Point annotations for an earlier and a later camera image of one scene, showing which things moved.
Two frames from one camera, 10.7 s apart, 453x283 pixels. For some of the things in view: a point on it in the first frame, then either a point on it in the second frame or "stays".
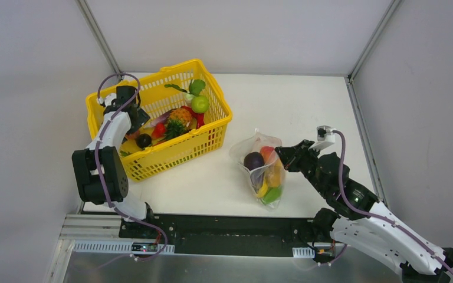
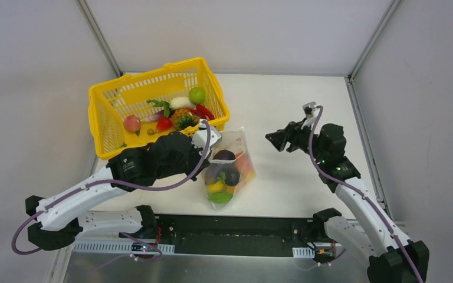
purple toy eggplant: (254, 162) -> (214, 173)
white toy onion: (196, 88) -> (182, 102)
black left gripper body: (138, 118) -> (189, 147)
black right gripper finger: (288, 157) -> (278, 140)
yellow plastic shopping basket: (187, 115) stays
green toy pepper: (272, 194) -> (220, 197)
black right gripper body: (296, 155) -> (289, 137)
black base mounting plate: (225, 234) stays
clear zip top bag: (256, 154) -> (231, 169)
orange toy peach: (266, 151) -> (243, 162)
